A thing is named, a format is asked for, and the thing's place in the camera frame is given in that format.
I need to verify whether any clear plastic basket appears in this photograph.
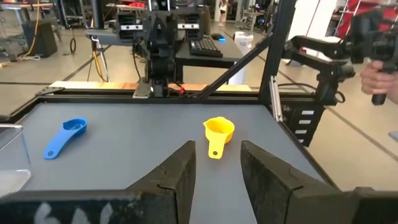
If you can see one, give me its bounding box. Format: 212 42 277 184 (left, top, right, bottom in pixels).
0 123 32 197

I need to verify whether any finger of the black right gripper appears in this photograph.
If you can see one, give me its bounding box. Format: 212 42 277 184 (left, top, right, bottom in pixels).
161 14 172 40
151 14 162 40

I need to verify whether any yellow measuring cup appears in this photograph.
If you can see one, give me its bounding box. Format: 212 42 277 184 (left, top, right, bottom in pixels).
203 116 236 160

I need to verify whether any black speaker box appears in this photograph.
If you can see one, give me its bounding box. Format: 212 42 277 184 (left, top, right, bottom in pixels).
21 20 58 58

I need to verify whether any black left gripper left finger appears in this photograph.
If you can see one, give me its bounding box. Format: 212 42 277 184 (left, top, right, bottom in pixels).
126 139 197 224

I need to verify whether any blue measuring cup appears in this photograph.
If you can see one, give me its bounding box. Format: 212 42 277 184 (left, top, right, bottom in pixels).
43 117 88 160

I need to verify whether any white waste bin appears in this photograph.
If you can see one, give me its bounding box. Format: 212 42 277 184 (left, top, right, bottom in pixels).
233 30 254 85

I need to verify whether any yellow cable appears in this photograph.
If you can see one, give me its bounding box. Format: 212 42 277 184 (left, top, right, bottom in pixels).
18 0 41 60

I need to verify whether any black box with white labels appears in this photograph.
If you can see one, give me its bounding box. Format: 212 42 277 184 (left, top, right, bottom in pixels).
281 104 326 147

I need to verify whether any grey computer desk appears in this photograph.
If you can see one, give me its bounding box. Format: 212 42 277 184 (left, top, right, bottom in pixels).
175 30 246 83

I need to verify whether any black computer keyboard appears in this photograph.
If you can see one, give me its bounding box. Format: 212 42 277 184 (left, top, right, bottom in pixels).
188 36 223 58

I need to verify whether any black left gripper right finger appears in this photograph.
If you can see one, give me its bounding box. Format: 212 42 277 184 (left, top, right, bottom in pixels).
241 140 358 224

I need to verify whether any dark grey table mat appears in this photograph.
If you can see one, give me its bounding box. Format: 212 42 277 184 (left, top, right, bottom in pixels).
0 102 327 224

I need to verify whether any person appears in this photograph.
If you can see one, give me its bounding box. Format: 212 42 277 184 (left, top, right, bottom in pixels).
219 0 229 22

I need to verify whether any person's hand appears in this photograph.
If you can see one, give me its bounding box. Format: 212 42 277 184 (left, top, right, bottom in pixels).
360 60 398 105

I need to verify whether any black aluminium table frame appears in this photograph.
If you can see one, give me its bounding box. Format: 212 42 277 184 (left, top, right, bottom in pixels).
0 0 343 190

